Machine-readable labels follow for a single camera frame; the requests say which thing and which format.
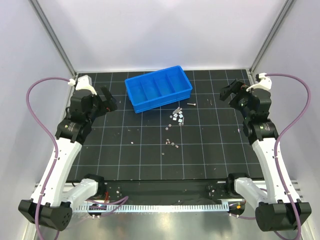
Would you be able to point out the blue plastic compartment bin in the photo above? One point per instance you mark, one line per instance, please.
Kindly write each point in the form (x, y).
(158, 88)

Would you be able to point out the black grid cutting mat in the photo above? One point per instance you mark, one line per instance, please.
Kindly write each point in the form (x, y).
(124, 145)

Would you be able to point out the white slotted cable duct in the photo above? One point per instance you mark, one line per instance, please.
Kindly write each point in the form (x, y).
(88, 207)

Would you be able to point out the right aluminium frame post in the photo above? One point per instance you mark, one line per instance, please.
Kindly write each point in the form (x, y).
(288, 4)

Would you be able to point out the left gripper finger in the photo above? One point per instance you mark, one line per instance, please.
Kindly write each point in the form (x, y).
(111, 104)
(107, 94)

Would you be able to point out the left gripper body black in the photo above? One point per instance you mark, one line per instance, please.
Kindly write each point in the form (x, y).
(100, 102)

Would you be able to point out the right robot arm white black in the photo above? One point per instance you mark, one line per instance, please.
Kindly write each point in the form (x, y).
(278, 207)

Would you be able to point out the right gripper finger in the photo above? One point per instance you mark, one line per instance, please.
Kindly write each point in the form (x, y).
(232, 88)
(237, 101)

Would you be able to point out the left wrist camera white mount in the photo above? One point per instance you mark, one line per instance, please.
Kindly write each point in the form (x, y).
(83, 83)

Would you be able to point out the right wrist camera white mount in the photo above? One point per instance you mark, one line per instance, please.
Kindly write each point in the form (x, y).
(263, 82)

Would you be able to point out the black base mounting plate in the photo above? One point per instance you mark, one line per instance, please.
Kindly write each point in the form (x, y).
(170, 192)

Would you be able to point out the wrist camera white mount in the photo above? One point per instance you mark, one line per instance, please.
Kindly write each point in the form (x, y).
(83, 83)
(263, 82)

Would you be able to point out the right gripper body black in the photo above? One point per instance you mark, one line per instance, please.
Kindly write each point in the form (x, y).
(235, 93)

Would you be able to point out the left aluminium frame post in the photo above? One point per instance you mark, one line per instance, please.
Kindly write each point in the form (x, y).
(52, 35)

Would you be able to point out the aluminium frame post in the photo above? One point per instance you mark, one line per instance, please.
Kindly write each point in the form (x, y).
(288, 4)
(52, 35)

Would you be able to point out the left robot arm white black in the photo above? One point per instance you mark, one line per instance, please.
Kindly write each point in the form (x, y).
(49, 206)

